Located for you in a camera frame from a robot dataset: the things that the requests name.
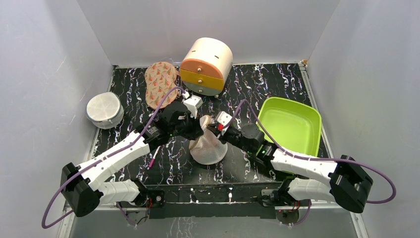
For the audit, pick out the white mesh laundry bag grey trim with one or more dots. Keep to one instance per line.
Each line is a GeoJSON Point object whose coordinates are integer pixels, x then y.
{"type": "Point", "coordinates": [105, 110]}

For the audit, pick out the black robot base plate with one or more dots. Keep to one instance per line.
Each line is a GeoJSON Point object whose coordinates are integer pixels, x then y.
{"type": "Point", "coordinates": [211, 200]}

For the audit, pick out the peach patterned fabric pouch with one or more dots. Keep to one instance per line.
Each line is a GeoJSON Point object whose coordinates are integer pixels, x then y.
{"type": "Point", "coordinates": [160, 77]}

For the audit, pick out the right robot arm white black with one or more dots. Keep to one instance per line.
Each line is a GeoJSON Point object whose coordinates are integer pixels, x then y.
{"type": "Point", "coordinates": [342, 181]}

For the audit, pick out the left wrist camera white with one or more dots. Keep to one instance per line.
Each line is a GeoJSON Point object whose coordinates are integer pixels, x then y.
{"type": "Point", "coordinates": [193, 103]}

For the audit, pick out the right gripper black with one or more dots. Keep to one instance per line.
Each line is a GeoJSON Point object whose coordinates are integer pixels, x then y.
{"type": "Point", "coordinates": [220, 132]}

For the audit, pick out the round drawer cabinet orange yellow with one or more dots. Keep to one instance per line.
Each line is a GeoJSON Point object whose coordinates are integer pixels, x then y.
{"type": "Point", "coordinates": [206, 67]}

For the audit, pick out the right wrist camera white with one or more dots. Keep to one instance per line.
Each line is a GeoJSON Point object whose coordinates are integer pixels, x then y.
{"type": "Point", "coordinates": [223, 120]}

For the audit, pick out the pink white marker pen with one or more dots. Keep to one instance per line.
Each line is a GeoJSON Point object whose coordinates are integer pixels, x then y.
{"type": "Point", "coordinates": [153, 158]}

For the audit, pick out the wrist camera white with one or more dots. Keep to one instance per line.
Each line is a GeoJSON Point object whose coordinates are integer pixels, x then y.
{"type": "Point", "coordinates": [223, 120]}
{"type": "Point", "coordinates": [193, 103]}

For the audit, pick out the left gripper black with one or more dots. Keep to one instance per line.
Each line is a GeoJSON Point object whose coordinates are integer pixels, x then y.
{"type": "Point", "coordinates": [196, 131]}

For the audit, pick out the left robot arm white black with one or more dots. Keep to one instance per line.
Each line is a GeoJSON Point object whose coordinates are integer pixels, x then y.
{"type": "Point", "coordinates": [85, 186]}

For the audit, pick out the white mesh laundry bag beige zipper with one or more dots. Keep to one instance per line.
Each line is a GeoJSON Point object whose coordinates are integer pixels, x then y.
{"type": "Point", "coordinates": [207, 149]}

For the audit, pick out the green plastic basin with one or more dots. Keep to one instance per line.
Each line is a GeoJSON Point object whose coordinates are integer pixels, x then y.
{"type": "Point", "coordinates": [293, 125]}

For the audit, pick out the aluminium frame rail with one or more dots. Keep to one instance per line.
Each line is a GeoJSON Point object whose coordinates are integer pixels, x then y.
{"type": "Point", "coordinates": [345, 198]}

